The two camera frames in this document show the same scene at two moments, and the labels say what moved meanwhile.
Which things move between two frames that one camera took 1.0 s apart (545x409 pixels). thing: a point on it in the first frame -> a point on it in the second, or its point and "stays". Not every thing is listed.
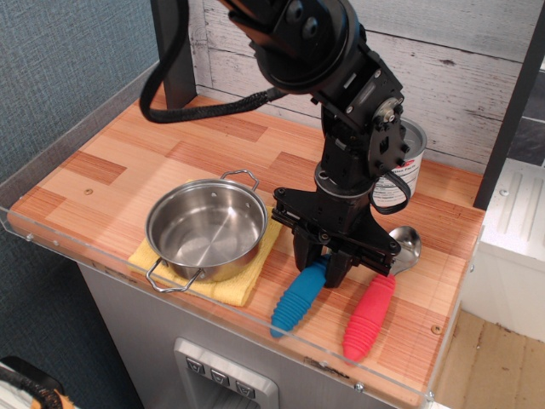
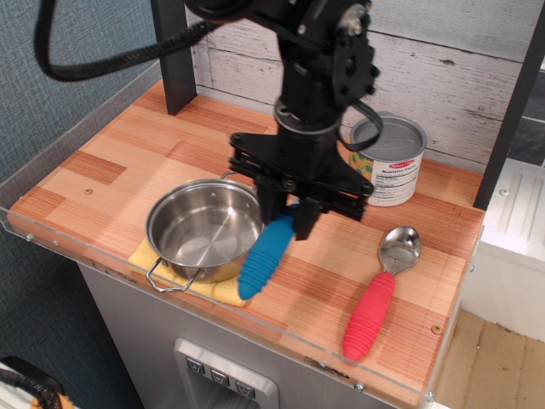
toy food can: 387,192 stays
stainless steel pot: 211,227 stays
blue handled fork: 306,285 -> 266,252
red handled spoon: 378,293 stays
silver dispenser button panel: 211,379 stays
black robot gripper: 338,215 -> 301,158
